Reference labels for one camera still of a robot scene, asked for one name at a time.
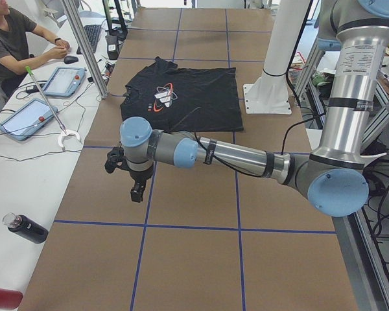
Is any reacher grabber tool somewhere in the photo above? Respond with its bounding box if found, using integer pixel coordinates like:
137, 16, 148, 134
25, 66, 80, 151

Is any black graphic t-shirt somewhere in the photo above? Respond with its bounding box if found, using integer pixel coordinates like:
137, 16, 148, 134
120, 57, 243, 132

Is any black insulated bottle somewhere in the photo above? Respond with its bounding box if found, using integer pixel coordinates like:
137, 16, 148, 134
2, 213, 49, 244

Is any far blue teach pendant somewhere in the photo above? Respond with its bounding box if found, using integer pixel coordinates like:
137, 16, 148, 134
43, 67, 86, 97

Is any seated person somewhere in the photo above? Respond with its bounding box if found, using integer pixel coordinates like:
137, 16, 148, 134
0, 1, 70, 97

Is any red bottle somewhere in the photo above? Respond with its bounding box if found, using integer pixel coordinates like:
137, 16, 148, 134
0, 288, 23, 310

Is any black keyboard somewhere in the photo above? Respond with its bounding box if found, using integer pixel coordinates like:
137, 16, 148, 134
84, 24, 102, 53

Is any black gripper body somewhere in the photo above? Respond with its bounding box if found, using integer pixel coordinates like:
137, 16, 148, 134
124, 160, 153, 191

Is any aluminium frame post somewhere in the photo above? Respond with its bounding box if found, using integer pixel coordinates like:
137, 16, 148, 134
61, 0, 108, 99

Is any blue teach pendant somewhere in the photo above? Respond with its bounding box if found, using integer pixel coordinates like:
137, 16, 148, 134
0, 98, 53, 141
43, 67, 86, 97

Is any near blue teach pendant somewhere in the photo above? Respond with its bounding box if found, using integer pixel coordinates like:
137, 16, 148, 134
0, 98, 53, 141

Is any black box on table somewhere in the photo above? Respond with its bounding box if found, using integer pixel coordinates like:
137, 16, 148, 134
105, 35, 119, 60

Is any brown paper table cover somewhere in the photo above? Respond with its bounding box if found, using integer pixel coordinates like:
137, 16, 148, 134
21, 8, 358, 310

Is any white camera mast base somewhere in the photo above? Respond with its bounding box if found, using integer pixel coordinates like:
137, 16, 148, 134
243, 0, 312, 115

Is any black computer mouse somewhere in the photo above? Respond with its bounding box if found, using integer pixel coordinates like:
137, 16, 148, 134
64, 56, 78, 65

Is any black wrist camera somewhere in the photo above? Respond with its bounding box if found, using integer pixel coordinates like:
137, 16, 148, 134
104, 146, 125, 174

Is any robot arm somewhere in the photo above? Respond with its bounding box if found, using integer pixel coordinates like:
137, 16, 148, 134
120, 1, 389, 217

